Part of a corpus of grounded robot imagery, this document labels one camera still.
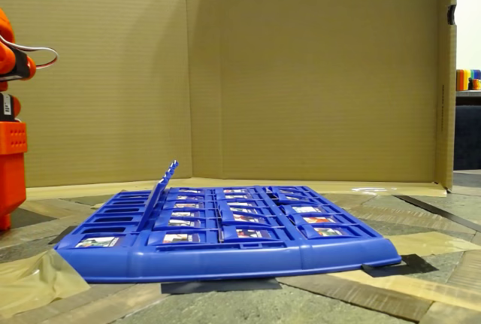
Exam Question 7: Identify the crumpled beige tape sheet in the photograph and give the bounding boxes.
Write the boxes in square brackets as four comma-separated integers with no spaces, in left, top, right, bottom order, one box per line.
[0,250,92,319]

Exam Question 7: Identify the navy blue furniture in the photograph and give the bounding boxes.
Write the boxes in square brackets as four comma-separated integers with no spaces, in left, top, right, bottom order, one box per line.
[453,104,481,171]

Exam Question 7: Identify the long black tape strip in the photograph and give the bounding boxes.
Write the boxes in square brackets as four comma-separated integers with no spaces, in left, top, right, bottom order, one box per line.
[394,194,481,235]

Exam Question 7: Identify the brown cardboard backdrop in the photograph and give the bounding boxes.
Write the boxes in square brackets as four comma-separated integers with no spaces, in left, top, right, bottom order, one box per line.
[0,0,458,198]

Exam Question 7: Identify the white servo cable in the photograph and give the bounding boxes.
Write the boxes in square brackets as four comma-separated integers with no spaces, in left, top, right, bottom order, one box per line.
[0,36,59,73]

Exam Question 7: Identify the blue game board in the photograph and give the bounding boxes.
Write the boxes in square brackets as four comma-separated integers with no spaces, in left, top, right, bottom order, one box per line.
[54,184,402,284]

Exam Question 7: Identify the rainbow coloured block stack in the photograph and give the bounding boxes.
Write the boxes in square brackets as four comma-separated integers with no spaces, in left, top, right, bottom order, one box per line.
[455,68,481,92]

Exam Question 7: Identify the beige masking tape strip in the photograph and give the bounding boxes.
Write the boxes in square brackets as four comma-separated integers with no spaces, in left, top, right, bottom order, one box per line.
[389,230,481,259]

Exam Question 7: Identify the grey shelf board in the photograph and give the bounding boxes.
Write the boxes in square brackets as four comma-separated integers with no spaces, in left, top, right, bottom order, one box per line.
[455,90,481,107]

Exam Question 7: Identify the orange robot base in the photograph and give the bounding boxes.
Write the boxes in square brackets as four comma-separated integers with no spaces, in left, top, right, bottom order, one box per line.
[0,121,29,232]

